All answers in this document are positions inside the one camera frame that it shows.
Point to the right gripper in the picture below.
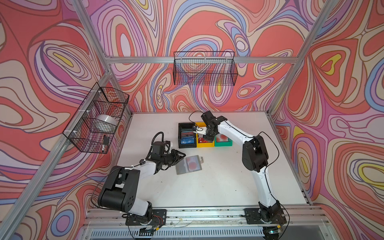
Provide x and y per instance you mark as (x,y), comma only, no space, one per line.
(208,138)

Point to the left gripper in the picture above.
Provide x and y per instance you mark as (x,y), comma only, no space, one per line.
(173,154)

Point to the grey card holder wallet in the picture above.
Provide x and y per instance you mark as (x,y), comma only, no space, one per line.
(181,167)

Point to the white card red dot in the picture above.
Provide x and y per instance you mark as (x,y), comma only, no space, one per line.
(193,164)

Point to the red credit card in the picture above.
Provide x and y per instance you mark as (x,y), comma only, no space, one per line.
(202,140)

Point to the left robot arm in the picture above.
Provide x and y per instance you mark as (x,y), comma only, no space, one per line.
(119,191)

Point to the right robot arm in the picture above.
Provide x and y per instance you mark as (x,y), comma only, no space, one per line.
(254,158)

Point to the blue card in bin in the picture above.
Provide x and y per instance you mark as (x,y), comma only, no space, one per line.
(187,140)

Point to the black plastic bin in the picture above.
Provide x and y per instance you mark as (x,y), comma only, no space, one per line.
(186,130)

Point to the yellow plastic bin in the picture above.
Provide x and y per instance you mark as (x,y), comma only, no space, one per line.
(204,145)

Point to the green plastic bin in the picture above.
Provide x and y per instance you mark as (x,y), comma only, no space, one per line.
(227,144)

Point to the white tape roll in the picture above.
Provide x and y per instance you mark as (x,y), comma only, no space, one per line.
(107,119)

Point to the back wire basket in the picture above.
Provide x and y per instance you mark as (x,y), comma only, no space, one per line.
(205,68)

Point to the wire basket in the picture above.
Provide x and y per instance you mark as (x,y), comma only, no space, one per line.
(205,68)
(85,131)

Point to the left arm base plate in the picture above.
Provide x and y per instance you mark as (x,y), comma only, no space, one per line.
(154,218)

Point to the left wire basket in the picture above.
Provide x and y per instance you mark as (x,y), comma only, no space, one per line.
(85,131)

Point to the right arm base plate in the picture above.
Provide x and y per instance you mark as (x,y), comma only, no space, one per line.
(256,216)

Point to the aluminium front rail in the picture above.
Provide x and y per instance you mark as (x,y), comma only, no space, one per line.
(296,215)

